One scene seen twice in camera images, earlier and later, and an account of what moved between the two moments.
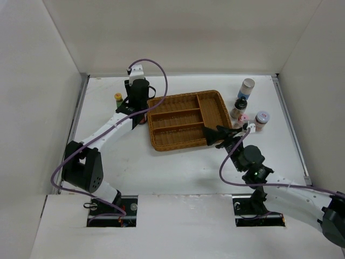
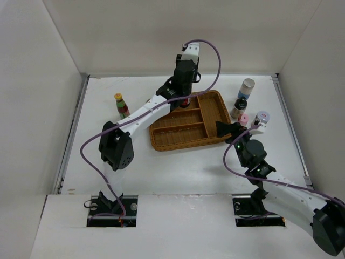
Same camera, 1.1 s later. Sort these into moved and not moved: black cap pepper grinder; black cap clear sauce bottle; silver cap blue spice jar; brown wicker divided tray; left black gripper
Moved: black cap clear sauce bottle; left black gripper
Not moved: black cap pepper grinder; silver cap blue spice jar; brown wicker divided tray
